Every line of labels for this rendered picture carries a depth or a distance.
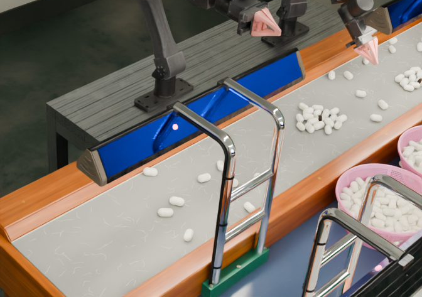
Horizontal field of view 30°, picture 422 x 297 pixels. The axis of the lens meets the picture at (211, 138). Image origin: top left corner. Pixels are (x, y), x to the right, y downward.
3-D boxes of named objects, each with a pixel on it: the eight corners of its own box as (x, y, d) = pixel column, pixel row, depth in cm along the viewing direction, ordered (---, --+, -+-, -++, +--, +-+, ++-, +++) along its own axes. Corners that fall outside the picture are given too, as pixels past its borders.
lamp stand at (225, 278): (153, 255, 189) (163, 103, 162) (212, 218, 201) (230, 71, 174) (209, 302, 179) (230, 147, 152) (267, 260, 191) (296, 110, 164)
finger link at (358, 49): (393, 55, 243) (378, 28, 242) (379, 63, 238) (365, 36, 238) (377, 63, 248) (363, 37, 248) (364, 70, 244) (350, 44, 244)
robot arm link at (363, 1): (380, 8, 235) (370, -30, 236) (356, 12, 231) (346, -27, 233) (360, 20, 245) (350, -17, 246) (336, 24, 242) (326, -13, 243)
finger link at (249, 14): (288, 19, 199) (260, 4, 203) (270, 27, 194) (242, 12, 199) (284, 41, 203) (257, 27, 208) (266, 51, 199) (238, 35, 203)
